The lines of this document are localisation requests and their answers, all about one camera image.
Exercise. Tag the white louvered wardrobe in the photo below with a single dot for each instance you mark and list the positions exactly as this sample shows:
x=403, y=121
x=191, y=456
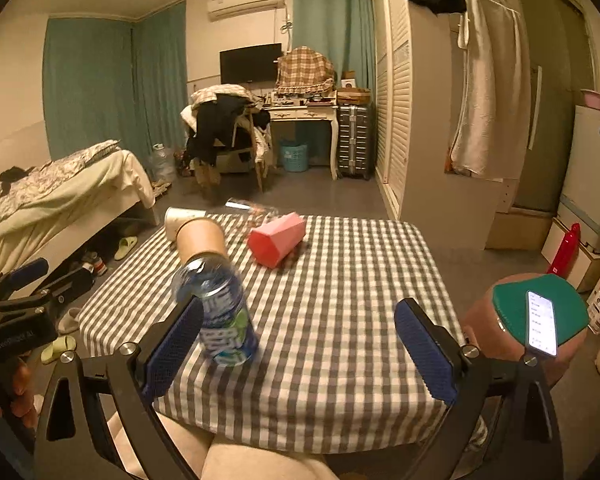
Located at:
x=405, y=110

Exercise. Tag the bed with floral bedding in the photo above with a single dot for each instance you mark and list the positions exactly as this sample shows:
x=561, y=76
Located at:
x=55, y=195

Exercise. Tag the white slipper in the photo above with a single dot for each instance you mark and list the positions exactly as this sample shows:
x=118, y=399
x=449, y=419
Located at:
x=70, y=321

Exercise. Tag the white refrigerator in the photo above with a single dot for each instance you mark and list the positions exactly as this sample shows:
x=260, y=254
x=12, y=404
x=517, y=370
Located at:
x=590, y=185

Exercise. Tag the pile of clothes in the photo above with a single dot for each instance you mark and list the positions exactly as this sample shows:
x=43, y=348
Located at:
x=220, y=120

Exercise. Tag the grey checkered tablecloth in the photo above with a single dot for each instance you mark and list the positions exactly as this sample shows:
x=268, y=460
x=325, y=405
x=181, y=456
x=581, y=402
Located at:
x=330, y=310

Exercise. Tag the person's leg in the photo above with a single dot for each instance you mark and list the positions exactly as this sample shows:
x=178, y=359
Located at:
x=240, y=460

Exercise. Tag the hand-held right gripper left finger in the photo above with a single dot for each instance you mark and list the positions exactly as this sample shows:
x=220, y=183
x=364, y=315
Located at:
x=176, y=345

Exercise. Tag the green slipper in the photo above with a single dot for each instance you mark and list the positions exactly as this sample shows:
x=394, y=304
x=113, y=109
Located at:
x=59, y=349
x=125, y=248

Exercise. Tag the black television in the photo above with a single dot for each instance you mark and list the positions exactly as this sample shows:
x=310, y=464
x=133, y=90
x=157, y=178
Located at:
x=250, y=62

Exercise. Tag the white desk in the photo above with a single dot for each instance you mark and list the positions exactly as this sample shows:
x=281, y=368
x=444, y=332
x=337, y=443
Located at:
x=302, y=114

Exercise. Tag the white air conditioner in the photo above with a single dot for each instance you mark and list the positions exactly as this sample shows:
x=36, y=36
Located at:
x=245, y=1

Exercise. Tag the silver suitcase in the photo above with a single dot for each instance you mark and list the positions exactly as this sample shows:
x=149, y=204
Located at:
x=355, y=140

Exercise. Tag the teal curtain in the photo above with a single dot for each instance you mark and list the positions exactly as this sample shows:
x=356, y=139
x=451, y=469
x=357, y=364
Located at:
x=330, y=20
x=90, y=85
x=160, y=75

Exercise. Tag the plaid cloth cover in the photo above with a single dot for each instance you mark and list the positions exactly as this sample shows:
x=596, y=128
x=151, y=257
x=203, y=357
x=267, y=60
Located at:
x=305, y=70

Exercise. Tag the pink basin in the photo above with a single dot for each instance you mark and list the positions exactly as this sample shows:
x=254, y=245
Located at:
x=599, y=101

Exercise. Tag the white hanging towel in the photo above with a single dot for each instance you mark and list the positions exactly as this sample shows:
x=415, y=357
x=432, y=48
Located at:
x=490, y=85

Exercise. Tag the red bottle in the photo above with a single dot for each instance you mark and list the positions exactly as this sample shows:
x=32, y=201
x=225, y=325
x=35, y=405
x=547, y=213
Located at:
x=565, y=255

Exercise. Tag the smartphone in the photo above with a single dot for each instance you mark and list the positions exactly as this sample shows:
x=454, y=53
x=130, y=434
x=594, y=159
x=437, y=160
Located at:
x=541, y=325

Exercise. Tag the round stool with green cushion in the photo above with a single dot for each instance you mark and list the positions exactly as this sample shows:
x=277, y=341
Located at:
x=510, y=302

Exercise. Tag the clear glass cup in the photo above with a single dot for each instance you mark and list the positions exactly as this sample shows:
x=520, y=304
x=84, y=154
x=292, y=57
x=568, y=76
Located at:
x=245, y=206

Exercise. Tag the white low cabinet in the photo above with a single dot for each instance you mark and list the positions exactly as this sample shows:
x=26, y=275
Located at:
x=552, y=240

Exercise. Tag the brown paper cup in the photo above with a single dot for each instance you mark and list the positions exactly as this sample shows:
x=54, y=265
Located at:
x=200, y=240

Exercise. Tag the large clear water jug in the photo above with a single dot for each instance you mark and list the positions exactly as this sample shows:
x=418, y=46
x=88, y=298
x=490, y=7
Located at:
x=162, y=162

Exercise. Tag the person's left hand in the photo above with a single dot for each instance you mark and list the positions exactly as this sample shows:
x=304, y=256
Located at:
x=22, y=392

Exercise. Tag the clear plastic water bottle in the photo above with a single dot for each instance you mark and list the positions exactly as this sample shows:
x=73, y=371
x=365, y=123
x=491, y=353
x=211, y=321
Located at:
x=225, y=320

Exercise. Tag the blue plastic basket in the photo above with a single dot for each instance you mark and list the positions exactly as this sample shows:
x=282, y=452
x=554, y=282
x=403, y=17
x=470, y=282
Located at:
x=294, y=157

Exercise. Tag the pink cup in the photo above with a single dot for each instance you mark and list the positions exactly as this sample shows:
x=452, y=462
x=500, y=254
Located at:
x=275, y=242

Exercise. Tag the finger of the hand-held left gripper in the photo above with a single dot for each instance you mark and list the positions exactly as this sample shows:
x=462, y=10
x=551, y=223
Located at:
x=67, y=285
x=27, y=271

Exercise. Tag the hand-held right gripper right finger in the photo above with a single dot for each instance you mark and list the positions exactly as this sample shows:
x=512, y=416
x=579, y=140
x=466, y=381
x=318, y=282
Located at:
x=426, y=355

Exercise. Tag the wooden chair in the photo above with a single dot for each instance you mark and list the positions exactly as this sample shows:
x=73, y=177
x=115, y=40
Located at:
x=257, y=170

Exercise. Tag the pair of sneakers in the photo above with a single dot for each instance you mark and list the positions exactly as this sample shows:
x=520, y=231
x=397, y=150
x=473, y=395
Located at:
x=95, y=264

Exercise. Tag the white paper cup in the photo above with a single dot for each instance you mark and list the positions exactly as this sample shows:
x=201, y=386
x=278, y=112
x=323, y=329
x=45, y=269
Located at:
x=177, y=217

